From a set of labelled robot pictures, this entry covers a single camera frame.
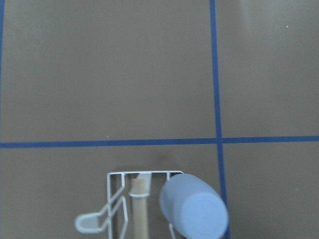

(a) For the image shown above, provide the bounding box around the white wire cup holder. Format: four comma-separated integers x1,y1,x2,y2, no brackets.
74,170,183,239

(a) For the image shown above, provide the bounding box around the light blue plastic cup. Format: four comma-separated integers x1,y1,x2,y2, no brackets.
159,174,229,239

